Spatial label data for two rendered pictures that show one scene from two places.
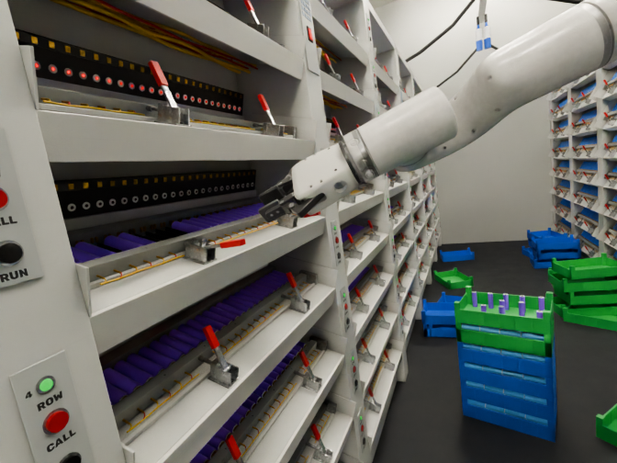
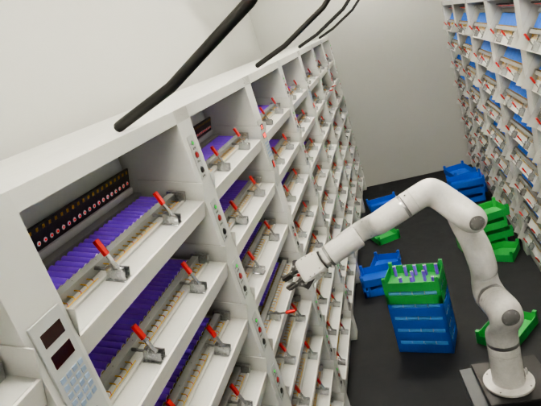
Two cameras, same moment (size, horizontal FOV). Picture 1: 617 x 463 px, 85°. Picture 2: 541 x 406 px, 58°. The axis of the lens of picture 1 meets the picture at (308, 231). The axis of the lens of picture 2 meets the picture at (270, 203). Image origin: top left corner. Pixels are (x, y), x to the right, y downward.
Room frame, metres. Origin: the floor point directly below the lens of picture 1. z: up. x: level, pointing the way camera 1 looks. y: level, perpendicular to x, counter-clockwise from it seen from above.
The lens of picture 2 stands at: (-1.07, 0.28, 1.82)
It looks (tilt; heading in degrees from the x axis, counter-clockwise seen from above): 17 degrees down; 352
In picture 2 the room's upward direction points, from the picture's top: 18 degrees counter-clockwise
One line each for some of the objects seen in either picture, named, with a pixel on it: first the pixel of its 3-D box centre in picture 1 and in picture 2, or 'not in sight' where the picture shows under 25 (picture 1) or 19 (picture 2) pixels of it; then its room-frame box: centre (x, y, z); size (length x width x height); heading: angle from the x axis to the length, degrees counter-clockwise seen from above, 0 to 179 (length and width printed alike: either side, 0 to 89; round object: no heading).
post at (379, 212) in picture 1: (365, 204); (304, 213); (1.57, -0.29, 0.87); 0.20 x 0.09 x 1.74; 64
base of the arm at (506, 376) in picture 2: not in sight; (505, 362); (0.40, -0.64, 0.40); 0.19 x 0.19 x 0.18
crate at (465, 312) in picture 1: (503, 307); (412, 275); (1.20, -0.69, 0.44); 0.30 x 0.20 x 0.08; 51
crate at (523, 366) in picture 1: (505, 346); (419, 300); (1.20, -0.69, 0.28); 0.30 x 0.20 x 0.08; 51
